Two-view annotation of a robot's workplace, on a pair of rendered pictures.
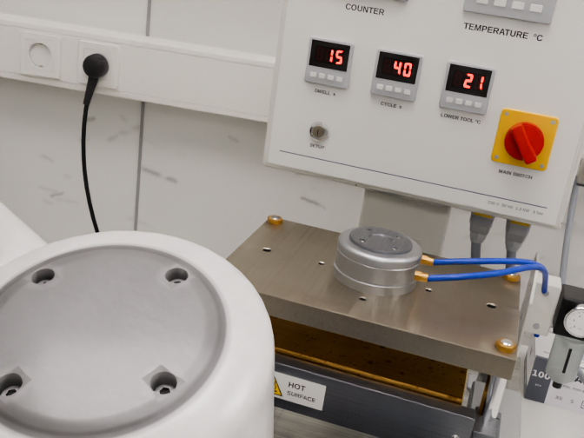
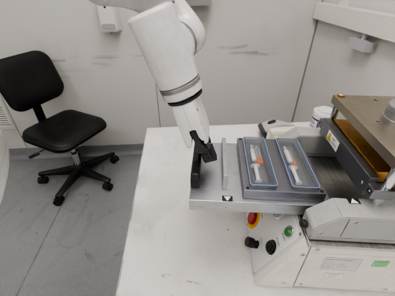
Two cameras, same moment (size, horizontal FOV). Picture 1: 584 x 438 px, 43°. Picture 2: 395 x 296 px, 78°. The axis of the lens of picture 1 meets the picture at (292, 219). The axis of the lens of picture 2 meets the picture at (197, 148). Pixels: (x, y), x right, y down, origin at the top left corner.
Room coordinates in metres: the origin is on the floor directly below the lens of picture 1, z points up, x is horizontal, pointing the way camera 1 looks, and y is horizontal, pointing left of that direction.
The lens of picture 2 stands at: (0.15, -0.44, 1.35)
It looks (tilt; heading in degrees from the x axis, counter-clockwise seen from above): 35 degrees down; 79
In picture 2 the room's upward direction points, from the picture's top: straight up
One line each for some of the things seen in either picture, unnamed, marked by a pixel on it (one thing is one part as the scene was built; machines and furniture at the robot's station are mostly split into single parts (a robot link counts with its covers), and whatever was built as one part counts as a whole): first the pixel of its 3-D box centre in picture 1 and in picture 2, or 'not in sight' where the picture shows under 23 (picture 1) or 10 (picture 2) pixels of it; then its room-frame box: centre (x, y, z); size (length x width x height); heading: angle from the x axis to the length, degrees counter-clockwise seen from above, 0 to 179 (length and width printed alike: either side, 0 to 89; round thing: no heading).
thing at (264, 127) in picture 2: not in sight; (280, 127); (0.70, 0.44, 0.79); 0.20 x 0.08 x 0.08; 173
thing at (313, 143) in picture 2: not in sight; (323, 142); (0.61, 0.07, 0.96); 0.25 x 0.05 x 0.07; 166
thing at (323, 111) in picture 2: not in sight; (320, 124); (0.85, 0.38, 0.82); 0.09 x 0.09 x 0.15
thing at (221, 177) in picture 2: not in sight; (253, 168); (0.37, -0.01, 0.97); 0.30 x 0.22 x 0.08; 166
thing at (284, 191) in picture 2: not in sight; (274, 165); (0.41, -0.03, 0.98); 0.20 x 0.17 x 0.03; 76
